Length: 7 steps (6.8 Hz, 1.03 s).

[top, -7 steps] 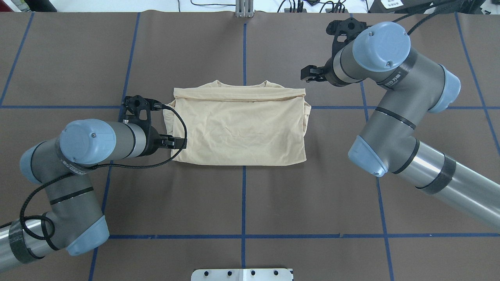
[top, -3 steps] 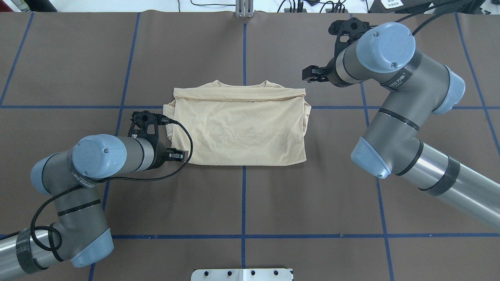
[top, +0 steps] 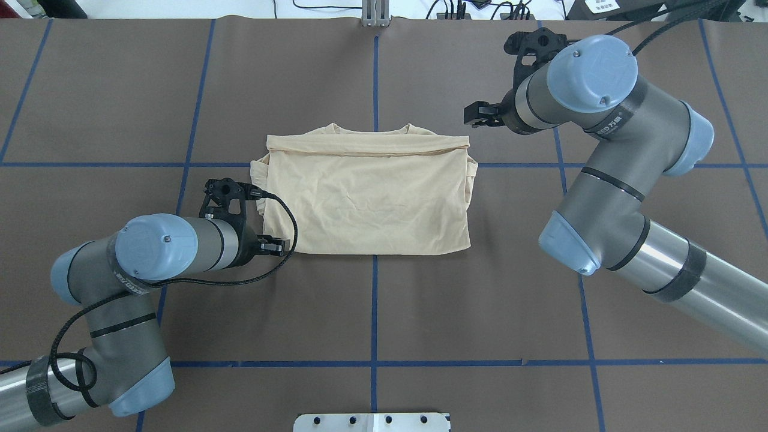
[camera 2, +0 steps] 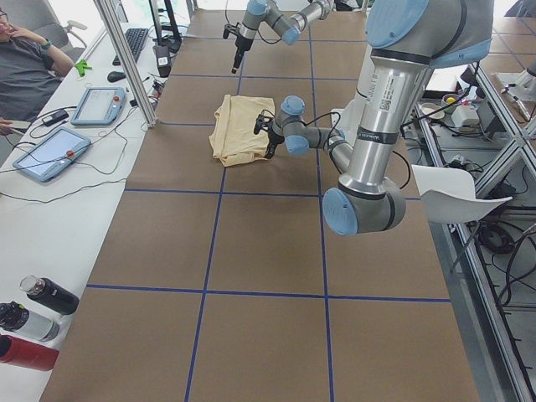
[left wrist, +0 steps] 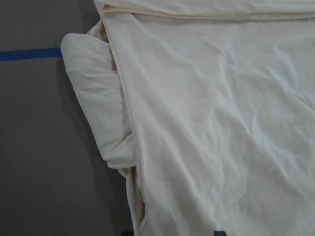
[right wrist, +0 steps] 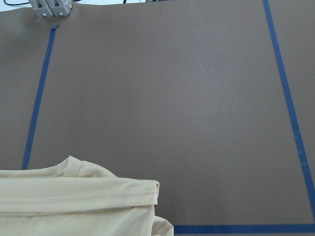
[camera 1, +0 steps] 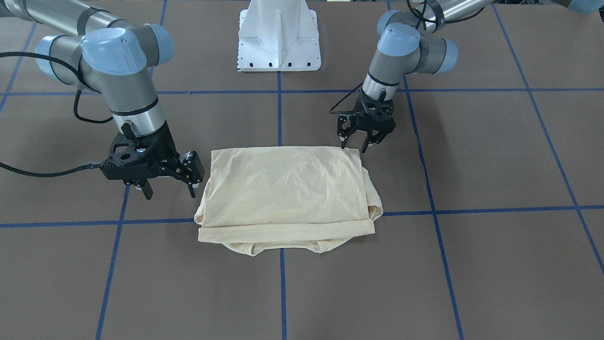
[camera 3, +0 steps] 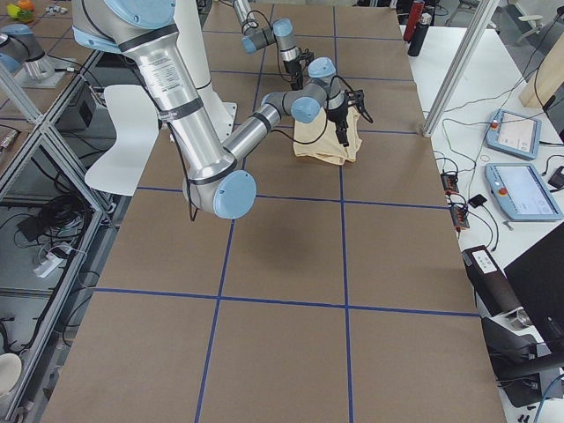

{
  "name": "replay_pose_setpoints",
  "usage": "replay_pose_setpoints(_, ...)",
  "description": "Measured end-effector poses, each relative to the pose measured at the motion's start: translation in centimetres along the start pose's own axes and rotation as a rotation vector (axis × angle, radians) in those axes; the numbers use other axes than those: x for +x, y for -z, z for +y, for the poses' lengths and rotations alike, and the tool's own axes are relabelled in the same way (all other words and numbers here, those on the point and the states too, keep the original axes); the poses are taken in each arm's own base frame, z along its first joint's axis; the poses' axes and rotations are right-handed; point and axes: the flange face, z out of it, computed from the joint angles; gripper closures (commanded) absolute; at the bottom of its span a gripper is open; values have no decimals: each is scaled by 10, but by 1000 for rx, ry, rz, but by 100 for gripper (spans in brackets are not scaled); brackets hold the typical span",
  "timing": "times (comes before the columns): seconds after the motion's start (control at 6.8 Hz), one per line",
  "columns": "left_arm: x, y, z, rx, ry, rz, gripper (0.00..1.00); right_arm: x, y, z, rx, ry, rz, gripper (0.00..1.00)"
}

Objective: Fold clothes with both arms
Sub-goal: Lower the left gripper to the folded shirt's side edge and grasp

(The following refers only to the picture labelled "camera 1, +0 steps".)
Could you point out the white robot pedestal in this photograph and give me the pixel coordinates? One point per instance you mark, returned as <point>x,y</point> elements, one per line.
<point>278,35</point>

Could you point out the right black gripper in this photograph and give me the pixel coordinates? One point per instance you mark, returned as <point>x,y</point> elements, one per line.
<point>166,142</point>

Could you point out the cream long-sleeve graphic shirt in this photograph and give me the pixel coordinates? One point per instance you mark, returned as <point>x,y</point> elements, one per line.
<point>297,197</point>

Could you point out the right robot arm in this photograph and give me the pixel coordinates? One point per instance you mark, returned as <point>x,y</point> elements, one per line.
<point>97,51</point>

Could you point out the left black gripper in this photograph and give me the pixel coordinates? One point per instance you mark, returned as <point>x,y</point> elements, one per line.
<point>367,123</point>

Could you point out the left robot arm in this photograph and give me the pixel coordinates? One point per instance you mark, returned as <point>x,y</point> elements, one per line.
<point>407,45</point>

